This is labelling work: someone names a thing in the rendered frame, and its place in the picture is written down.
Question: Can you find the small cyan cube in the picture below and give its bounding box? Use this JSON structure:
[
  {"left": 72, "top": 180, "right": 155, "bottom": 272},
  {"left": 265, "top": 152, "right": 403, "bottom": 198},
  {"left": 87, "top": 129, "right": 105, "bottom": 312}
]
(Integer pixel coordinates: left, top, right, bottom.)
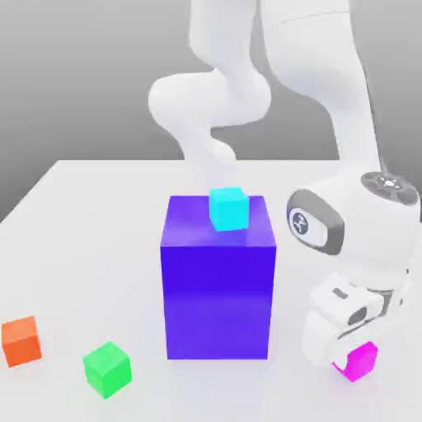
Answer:
[{"left": 208, "top": 186, "right": 251, "bottom": 232}]

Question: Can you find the large purple box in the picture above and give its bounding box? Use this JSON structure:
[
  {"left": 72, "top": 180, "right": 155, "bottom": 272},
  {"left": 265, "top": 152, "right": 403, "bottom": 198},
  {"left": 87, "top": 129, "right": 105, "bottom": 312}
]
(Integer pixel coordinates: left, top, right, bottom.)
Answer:
[{"left": 160, "top": 195, "right": 277, "bottom": 361}]

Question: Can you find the small orange cube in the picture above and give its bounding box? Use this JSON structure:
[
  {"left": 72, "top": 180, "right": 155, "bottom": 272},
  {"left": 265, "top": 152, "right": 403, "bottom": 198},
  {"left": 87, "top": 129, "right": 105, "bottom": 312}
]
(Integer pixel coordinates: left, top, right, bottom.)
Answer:
[{"left": 0, "top": 315, "right": 43, "bottom": 368}]

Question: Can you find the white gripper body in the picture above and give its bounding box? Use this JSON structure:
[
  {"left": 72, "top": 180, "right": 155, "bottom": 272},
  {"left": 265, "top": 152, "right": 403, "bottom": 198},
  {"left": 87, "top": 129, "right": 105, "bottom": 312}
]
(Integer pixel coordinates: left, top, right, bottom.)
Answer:
[{"left": 300, "top": 306, "right": 379, "bottom": 369}]

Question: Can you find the small green cube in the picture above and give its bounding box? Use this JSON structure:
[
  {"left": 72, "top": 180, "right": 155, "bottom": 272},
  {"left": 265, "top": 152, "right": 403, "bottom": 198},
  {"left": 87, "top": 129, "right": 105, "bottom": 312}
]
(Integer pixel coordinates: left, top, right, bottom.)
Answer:
[{"left": 82, "top": 340, "right": 134, "bottom": 401}]

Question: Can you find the small magenta cube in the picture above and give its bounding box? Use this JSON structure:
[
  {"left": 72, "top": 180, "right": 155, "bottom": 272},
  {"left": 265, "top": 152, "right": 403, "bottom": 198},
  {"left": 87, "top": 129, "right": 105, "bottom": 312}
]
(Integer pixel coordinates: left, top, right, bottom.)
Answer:
[{"left": 331, "top": 340, "right": 379, "bottom": 384}]

